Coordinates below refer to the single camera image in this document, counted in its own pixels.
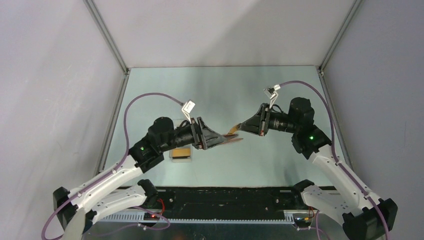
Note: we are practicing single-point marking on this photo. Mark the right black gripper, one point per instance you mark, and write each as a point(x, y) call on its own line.
point(257, 124)

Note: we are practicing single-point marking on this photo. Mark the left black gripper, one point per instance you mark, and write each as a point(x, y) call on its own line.
point(203, 137)

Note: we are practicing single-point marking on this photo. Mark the brown leather card holder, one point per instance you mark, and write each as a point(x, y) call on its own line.
point(232, 136)

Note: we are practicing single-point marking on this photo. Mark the clear plastic card box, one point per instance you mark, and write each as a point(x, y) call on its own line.
point(177, 123)

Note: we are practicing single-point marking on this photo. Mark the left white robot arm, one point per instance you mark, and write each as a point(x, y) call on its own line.
point(81, 207)

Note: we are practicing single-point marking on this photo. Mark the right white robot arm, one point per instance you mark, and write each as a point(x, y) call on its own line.
point(361, 212)

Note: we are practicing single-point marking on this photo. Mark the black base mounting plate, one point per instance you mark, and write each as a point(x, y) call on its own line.
point(230, 203)

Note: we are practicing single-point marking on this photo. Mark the left small circuit board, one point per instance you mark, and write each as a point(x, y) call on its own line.
point(150, 217)

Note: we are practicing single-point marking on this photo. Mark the small circuit board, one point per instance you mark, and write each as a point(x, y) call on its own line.
point(304, 220)
point(150, 217)

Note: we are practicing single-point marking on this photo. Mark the right small circuit board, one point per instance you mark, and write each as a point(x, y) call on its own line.
point(304, 220)

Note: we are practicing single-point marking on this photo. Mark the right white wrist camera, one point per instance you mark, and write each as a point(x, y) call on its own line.
point(272, 94)

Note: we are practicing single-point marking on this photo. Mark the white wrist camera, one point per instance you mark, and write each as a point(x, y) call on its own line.
point(186, 109)
point(272, 94)

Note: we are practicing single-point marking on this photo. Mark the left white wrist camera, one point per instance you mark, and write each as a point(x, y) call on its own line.
point(186, 109)

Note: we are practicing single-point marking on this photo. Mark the grey slotted cable duct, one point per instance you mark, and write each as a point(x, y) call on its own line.
point(141, 217)

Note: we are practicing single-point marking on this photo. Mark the right aluminium frame post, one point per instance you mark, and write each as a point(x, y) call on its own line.
point(339, 35)

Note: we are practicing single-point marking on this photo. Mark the aluminium frame post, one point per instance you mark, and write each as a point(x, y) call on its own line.
point(339, 35)
point(106, 34)

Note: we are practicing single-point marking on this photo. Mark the left aluminium frame post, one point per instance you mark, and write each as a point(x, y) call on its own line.
point(106, 34)

